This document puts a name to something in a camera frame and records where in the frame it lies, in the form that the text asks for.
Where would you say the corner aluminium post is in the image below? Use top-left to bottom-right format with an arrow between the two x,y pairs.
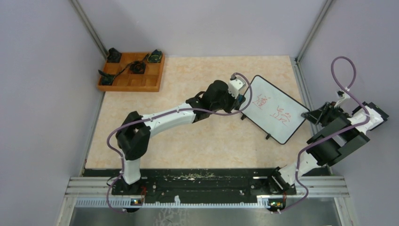
69,0 -> 108,59
295,0 -> 335,64

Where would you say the dark object top-right compartment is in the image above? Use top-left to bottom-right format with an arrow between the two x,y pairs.
147,49 -> 163,64

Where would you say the dark object left compartment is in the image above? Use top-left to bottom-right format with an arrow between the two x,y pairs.
98,70 -> 115,86

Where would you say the dark object top-left compartment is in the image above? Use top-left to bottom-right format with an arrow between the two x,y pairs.
107,48 -> 122,63

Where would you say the right corner aluminium post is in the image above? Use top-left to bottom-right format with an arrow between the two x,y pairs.
295,0 -> 335,64

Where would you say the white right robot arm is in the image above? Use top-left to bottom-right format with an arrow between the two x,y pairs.
265,102 -> 389,194

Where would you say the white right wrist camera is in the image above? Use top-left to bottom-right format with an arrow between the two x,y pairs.
335,89 -> 351,107

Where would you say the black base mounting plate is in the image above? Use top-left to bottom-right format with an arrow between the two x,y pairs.
82,168 -> 304,205

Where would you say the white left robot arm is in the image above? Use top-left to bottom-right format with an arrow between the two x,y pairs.
115,78 -> 246,195

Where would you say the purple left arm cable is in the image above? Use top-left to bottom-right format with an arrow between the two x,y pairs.
106,72 -> 254,215

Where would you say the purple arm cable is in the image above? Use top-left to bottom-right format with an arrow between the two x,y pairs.
268,56 -> 372,215
106,72 -> 254,215

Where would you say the orange compartment tray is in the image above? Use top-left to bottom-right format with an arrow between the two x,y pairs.
97,52 -> 166,92

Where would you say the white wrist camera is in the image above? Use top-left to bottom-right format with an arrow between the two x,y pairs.
335,89 -> 351,107
227,74 -> 246,99

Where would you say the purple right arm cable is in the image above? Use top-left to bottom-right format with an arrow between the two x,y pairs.
268,56 -> 372,215

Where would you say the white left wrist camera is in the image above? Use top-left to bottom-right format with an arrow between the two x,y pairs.
227,74 -> 246,99

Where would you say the black framed whiteboard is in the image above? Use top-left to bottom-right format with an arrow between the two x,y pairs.
240,75 -> 309,145

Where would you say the dark object centre compartment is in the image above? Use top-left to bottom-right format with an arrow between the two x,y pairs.
129,61 -> 146,74

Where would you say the left corner aluminium post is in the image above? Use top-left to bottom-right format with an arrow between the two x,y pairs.
69,0 -> 108,59

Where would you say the aluminium front rail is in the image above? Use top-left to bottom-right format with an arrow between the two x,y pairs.
65,176 -> 350,210

